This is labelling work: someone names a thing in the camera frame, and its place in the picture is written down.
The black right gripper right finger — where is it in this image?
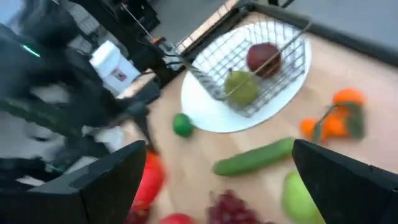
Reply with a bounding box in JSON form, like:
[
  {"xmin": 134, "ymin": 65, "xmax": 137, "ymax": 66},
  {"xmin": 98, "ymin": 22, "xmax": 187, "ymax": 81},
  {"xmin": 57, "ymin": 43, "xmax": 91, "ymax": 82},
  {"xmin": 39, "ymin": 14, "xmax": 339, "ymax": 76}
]
[{"xmin": 291, "ymin": 139, "xmax": 398, "ymax": 224}]

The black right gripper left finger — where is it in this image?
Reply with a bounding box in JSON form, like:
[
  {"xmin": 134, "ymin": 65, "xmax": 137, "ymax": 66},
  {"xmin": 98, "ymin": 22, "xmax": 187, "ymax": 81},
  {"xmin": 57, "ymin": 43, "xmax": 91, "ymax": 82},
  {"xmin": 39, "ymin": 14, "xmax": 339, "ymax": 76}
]
[{"xmin": 0, "ymin": 139, "xmax": 147, "ymax": 224}]

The green lime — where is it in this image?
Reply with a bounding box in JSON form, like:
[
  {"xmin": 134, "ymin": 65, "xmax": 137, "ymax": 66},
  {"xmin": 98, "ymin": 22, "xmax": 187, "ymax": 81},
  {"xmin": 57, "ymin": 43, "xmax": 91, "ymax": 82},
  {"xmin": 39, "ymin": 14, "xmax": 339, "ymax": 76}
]
[
  {"xmin": 172, "ymin": 112, "xmax": 196, "ymax": 139},
  {"xmin": 281, "ymin": 169, "xmax": 327, "ymax": 224}
]

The shiny red apple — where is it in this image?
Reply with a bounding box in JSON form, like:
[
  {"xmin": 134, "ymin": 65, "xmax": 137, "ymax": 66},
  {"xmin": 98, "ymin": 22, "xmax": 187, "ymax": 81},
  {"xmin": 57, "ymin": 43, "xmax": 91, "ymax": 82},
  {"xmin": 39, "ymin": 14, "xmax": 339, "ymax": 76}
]
[{"xmin": 132, "ymin": 151, "xmax": 167, "ymax": 211}]

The red round fruit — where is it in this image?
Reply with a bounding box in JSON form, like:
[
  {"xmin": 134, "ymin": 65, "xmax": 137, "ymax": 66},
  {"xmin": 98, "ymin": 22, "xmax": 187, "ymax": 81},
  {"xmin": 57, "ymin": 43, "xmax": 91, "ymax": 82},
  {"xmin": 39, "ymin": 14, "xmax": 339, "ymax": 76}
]
[{"xmin": 159, "ymin": 212, "xmax": 197, "ymax": 224}]

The green pear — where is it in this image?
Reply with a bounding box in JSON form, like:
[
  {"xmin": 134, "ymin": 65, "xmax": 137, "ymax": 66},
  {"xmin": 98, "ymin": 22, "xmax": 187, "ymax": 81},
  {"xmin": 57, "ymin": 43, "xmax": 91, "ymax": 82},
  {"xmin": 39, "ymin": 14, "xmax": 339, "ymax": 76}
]
[{"xmin": 223, "ymin": 68, "xmax": 261, "ymax": 108}]

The green cucumber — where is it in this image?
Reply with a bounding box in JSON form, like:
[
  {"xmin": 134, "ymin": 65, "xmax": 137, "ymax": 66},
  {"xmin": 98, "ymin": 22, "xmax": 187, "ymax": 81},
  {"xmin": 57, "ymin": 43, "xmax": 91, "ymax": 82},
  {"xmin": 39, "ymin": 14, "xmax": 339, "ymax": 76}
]
[{"xmin": 211, "ymin": 136, "xmax": 296, "ymax": 177}]

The dark maroon apple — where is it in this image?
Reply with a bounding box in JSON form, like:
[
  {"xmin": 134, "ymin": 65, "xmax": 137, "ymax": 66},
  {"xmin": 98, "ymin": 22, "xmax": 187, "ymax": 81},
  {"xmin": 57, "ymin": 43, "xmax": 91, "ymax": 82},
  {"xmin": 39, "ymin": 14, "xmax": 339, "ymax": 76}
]
[{"xmin": 246, "ymin": 42, "xmax": 282, "ymax": 78}]

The white round mat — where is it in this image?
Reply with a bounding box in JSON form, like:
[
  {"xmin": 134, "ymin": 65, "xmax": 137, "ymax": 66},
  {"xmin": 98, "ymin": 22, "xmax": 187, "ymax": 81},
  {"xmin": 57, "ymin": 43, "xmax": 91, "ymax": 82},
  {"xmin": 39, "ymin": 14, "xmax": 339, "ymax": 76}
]
[{"xmin": 180, "ymin": 21, "xmax": 313, "ymax": 134}]

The orange tangerine cluster with leaves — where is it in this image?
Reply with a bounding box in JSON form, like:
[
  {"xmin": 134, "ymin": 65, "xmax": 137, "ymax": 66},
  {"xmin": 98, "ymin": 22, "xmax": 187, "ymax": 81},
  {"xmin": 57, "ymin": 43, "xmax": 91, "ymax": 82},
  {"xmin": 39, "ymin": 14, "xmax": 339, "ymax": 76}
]
[{"xmin": 298, "ymin": 87, "xmax": 367, "ymax": 143}]

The red grape bunch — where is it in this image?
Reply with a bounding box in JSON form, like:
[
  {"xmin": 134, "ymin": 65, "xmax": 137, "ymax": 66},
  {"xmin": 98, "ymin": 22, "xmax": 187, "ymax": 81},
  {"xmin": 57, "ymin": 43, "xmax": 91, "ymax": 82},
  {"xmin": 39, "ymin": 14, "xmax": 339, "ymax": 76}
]
[{"xmin": 206, "ymin": 189, "xmax": 268, "ymax": 224}]

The metal wire basket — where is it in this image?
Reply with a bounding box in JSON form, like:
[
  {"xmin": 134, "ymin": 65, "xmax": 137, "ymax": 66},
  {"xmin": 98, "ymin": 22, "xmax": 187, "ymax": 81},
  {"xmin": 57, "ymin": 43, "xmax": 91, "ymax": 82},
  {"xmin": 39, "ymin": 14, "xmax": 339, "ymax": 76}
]
[{"xmin": 178, "ymin": 14, "xmax": 313, "ymax": 119}]

